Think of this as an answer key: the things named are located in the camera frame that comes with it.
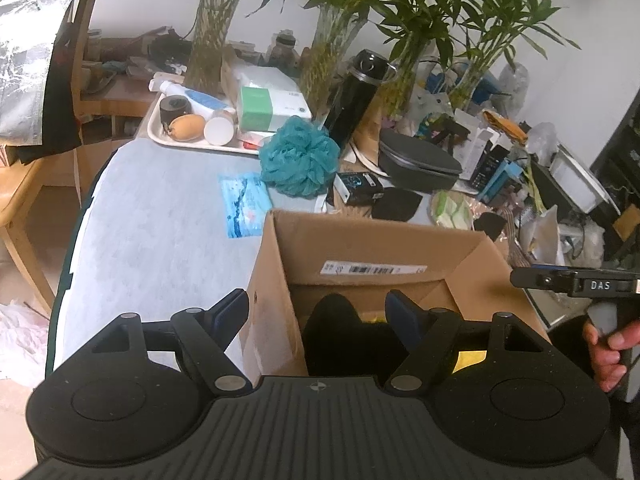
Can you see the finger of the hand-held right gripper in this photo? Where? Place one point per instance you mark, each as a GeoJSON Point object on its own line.
{"type": "Point", "coordinates": [545, 279]}

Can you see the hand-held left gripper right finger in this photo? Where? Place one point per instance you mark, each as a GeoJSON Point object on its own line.
{"type": "Point", "coordinates": [398, 314]}

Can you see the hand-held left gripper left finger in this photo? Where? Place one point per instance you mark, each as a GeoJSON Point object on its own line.
{"type": "Point", "coordinates": [235, 310]}

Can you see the black cloth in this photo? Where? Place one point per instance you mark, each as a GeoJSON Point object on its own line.
{"type": "Point", "coordinates": [335, 330]}

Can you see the brown cardboard box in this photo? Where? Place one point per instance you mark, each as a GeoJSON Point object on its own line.
{"type": "Point", "coordinates": [320, 245]}

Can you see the blue face mask pack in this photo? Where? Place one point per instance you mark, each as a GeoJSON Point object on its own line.
{"type": "Point", "coordinates": [242, 205]}

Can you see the teal bath loofah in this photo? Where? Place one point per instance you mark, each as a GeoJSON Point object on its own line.
{"type": "Point", "coordinates": [300, 155]}

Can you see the person's right hand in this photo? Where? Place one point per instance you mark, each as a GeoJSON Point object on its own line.
{"type": "Point", "coordinates": [607, 357]}

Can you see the yellow cloth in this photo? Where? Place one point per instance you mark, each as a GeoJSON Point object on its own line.
{"type": "Point", "coordinates": [470, 360]}

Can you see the white plastic basin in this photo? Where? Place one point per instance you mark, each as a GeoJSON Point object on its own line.
{"type": "Point", "coordinates": [580, 180]}

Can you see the blue product box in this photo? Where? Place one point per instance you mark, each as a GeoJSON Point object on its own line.
{"type": "Point", "coordinates": [500, 180]}

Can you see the small wet wipe packet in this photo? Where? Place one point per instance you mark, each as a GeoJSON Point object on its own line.
{"type": "Point", "coordinates": [450, 210]}

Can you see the small black box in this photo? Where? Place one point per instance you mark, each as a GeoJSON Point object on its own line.
{"type": "Point", "coordinates": [357, 187]}

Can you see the white product box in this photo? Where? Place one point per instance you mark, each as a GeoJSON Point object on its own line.
{"type": "Point", "coordinates": [482, 147]}

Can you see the grey zip case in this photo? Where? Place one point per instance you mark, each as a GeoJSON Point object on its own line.
{"type": "Point", "coordinates": [417, 162]}

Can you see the red packet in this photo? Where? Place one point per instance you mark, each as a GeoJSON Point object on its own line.
{"type": "Point", "coordinates": [255, 140]}

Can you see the white-capped orange bottle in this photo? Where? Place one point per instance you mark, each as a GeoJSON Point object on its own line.
{"type": "Point", "coordinates": [219, 129]}

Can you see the tan oval object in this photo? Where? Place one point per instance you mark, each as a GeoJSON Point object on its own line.
{"type": "Point", "coordinates": [187, 127]}

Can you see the green and white tissue pack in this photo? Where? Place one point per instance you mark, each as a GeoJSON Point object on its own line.
{"type": "Point", "coordinates": [270, 107]}

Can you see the black tape roll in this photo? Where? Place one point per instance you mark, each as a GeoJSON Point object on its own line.
{"type": "Point", "coordinates": [175, 108]}

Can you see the glass vase with bamboo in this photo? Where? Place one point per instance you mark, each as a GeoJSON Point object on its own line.
{"type": "Point", "coordinates": [325, 60]}
{"type": "Point", "coordinates": [475, 72]}
{"type": "Point", "coordinates": [207, 50]}
{"type": "Point", "coordinates": [405, 75]}

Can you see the black thermos flask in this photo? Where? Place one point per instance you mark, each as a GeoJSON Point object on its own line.
{"type": "Point", "coordinates": [352, 100]}

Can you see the white and blue tube bottle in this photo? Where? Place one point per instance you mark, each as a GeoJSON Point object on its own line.
{"type": "Point", "coordinates": [192, 94]}

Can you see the wooden chair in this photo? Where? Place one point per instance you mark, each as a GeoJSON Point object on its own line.
{"type": "Point", "coordinates": [25, 210]}

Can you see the white plastic package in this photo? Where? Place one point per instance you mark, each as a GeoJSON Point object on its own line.
{"type": "Point", "coordinates": [260, 74]}

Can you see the silver foil sheet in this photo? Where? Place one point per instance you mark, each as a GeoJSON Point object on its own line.
{"type": "Point", "coordinates": [27, 35]}

